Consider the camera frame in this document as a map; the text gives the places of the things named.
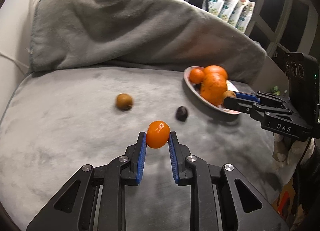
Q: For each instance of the grey blanket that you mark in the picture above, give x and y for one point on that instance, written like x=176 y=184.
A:
x=112 y=28

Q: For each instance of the orange cardboard box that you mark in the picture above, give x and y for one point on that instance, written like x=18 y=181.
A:
x=285 y=201

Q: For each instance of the brown kiwi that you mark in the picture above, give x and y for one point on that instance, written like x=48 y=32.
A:
x=124 y=101
x=228 y=94

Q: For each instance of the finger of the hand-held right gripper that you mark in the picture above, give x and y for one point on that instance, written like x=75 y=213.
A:
x=247 y=97
x=240 y=106

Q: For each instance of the small mandarin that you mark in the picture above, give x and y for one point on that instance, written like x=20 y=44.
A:
x=157 y=134
x=196 y=75

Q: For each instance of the person's right hand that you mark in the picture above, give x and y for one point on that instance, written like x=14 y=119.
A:
x=281 y=156

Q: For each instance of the white framed glass door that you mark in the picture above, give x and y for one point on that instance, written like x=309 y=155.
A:
x=280 y=8

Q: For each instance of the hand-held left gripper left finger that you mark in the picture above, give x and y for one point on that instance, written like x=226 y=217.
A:
x=142 y=158

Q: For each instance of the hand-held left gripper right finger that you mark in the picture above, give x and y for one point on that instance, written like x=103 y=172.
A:
x=173 y=158

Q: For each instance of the medium orange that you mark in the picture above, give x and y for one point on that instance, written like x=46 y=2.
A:
x=215 y=70

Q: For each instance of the white plate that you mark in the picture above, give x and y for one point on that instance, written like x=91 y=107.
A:
x=193 y=91

